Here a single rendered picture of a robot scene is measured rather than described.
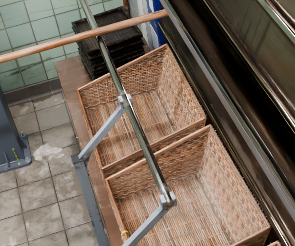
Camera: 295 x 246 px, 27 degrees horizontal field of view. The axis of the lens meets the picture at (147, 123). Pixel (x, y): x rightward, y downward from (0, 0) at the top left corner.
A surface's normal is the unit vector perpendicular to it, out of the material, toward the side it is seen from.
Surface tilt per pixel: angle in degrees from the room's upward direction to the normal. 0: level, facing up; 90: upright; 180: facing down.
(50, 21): 90
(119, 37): 0
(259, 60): 70
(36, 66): 90
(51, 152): 0
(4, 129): 90
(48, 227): 0
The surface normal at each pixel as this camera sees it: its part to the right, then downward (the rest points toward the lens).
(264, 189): -0.93, 0.03
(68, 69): -0.12, -0.71
